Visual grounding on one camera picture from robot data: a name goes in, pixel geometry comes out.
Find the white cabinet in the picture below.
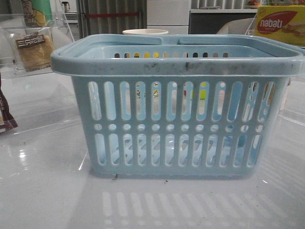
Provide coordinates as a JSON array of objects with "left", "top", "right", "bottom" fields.
[{"left": 147, "top": 0, "right": 191, "bottom": 34}]

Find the plate of fruit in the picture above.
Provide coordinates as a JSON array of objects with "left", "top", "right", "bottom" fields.
[{"left": 247, "top": 0, "right": 261, "bottom": 6}]

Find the clear acrylic display shelf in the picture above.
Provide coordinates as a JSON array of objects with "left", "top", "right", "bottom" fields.
[{"left": 0, "top": 10, "right": 75, "bottom": 136}]

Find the grey armchair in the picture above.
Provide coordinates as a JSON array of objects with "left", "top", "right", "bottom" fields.
[{"left": 217, "top": 18, "right": 254, "bottom": 35}]

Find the maroon snack bag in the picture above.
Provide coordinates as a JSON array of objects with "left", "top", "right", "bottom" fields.
[{"left": 0, "top": 91, "right": 18, "bottom": 134}]

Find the green cartoon snack can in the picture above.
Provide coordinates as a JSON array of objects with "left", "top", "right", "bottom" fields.
[{"left": 21, "top": 0, "right": 52, "bottom": 27}]

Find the packaged bread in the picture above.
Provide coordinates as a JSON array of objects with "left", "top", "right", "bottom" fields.
[{"left": 15, "top": 32, "right": 54, "bottom": 72}]

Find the yellow nabati wafer box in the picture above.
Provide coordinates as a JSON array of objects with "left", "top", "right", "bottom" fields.
[{"left": 253, "top": 5, "right": 305, "bottom": 47}]

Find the light blue plastic basket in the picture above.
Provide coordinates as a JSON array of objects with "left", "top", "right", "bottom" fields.
[{"left": 51, "top": 34, "right": 305, "bottom": 177}]

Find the dark counter cabinet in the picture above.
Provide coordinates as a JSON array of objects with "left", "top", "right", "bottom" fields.
[{"left": 189, "top": 10, "right": 256, "bottom": 34}]

